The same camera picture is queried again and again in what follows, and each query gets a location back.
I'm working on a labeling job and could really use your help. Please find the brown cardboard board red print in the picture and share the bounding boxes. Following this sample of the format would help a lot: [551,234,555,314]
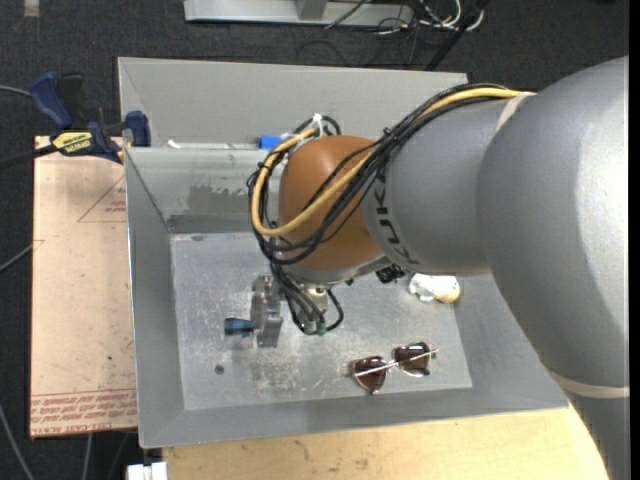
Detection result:
[29,135,139,439]

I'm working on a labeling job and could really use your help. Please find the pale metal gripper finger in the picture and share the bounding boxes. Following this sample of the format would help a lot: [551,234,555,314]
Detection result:
[256,314,285,349]
[251,275,279,322]

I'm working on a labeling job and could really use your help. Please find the heart-shaped brown sunglasses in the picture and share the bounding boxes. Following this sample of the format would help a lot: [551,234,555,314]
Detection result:
[348,341,441,396]

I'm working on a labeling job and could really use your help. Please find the grey metal bin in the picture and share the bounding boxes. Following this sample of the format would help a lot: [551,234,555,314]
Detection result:
[117,56,571,449]

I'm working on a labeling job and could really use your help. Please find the white and cream lump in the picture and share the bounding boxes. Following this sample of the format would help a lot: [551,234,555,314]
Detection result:
[406,272,462,305]

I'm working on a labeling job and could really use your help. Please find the dark blue small cylinder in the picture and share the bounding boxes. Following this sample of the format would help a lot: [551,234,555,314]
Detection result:
[223,317,255,338]

